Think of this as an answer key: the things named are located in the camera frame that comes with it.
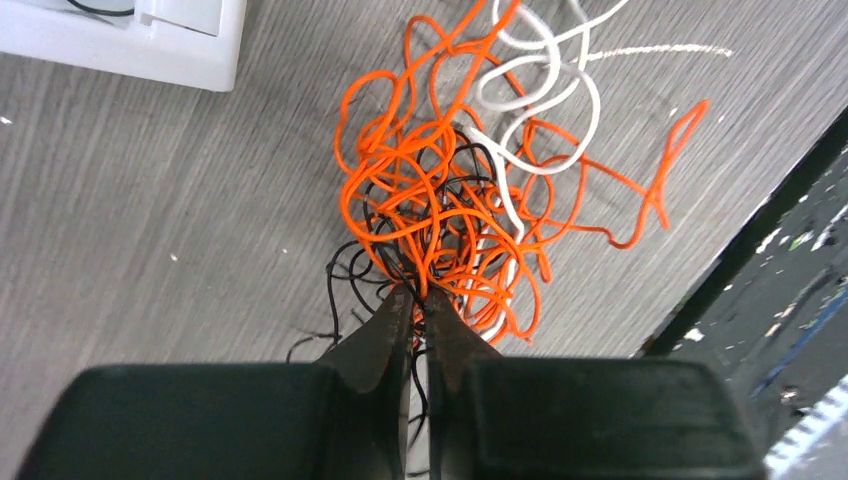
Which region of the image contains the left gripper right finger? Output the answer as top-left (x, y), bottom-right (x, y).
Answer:
top-left (425, 290), bottom-right (766, 479)

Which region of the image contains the grey plastic bin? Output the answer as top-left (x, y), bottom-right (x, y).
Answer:
top-left (1, 1), bottom-right (247, 92)

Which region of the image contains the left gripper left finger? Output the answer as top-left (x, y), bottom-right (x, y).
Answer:
top-left (17, 287), bottom-right (414, 479)

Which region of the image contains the black thin cable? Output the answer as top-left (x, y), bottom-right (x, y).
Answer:
top-left (66, 0), bottom-right (137, 18)
top-left (286, 129), bottom-right (505, 478)

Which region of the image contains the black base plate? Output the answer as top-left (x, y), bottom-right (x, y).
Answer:
top-left (643, 117), bottom-right (847, 451)

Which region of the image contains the orange cable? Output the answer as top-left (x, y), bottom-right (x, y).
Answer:
top-left (333, 0), bottom-right (710, 346)

